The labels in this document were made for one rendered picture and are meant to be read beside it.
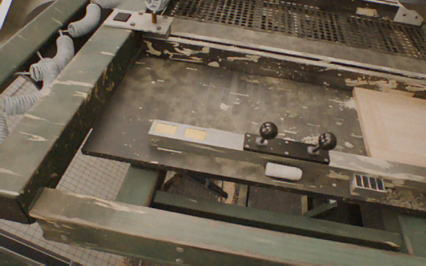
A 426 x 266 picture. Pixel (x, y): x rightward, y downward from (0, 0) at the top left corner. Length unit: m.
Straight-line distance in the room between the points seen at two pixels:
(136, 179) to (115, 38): 0.42
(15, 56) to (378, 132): 1.25
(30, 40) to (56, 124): 0.79
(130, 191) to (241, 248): 0.29
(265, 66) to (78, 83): 0.54
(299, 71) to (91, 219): 0.72
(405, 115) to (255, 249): 0.65
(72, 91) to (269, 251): 0.55
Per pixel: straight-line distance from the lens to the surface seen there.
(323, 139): 0.67
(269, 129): 0.65
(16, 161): 0.70
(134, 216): 0.63
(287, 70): 1.04
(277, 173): 0.75
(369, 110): 1.03
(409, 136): 1.02
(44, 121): 0.76
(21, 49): 1.45
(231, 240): 0.61
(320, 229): 0.80
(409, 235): 0.87
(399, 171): 0.87
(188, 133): 0.77
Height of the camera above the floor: 1.85
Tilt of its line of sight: 21 degrees down
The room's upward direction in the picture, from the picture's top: 55 degrees counter-clockwise
